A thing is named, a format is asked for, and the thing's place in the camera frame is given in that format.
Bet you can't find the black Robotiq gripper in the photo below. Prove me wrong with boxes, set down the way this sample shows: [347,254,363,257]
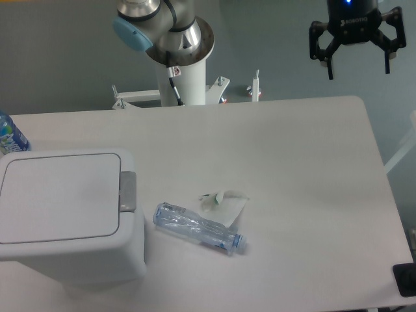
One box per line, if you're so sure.
[308,0,408,81]

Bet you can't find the white push-button trash can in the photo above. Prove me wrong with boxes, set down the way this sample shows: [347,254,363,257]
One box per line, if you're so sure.
[1,148,146,284]

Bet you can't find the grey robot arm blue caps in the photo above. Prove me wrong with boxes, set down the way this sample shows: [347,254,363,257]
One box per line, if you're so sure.
[113,1,407,79]

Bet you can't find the white plastic wrapper green print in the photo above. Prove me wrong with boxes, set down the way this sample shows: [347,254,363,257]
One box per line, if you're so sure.
[198,190,250,228]

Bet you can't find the black device at table edge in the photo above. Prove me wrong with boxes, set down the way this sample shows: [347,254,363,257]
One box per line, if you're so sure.
[393,263,415,298]

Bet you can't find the crushed clear plastic bottle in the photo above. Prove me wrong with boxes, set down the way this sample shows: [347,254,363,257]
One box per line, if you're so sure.
[153,202,247,254]

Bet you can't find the blue labelled water bottle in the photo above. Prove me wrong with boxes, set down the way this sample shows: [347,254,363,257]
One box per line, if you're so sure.
[1,111,31,155]

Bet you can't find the white table leg frame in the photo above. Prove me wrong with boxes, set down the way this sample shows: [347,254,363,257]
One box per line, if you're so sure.
[384,111,415,174]

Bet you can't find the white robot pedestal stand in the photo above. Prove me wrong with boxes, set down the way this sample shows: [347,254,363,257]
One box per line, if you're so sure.
[111,48,264,111]

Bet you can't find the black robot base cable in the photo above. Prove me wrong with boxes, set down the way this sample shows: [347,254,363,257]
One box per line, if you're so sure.
[164,50,186,107]

